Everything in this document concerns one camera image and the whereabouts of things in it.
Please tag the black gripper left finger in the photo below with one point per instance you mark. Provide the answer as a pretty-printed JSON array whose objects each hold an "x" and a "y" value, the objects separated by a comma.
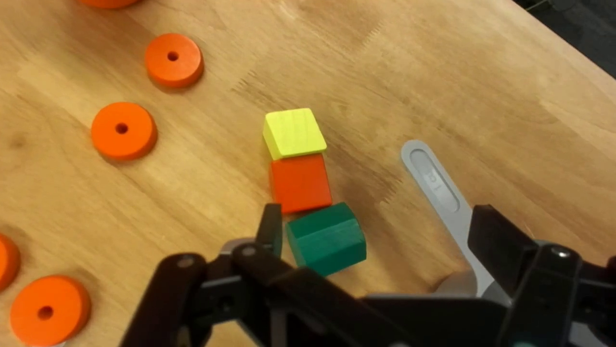
[{"x": 257, "y": 295}]

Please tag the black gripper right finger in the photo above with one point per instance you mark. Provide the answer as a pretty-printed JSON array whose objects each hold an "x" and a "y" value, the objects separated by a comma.
[{"x": 552, "y": 295}]

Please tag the green block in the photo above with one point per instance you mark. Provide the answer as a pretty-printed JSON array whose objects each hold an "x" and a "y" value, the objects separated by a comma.
[{"x": 329, "y": 241}]

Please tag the orange block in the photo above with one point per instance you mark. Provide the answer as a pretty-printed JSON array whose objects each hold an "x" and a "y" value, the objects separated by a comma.
[{"x": 302, "y": 183}]

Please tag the yellow block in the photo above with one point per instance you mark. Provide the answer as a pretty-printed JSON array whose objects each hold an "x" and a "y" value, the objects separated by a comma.
[{"x": 294, "y": 131}]

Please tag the orange plastic cup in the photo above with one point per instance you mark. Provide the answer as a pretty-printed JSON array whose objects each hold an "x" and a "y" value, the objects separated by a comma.
[{"x": 107, "y": 2}]

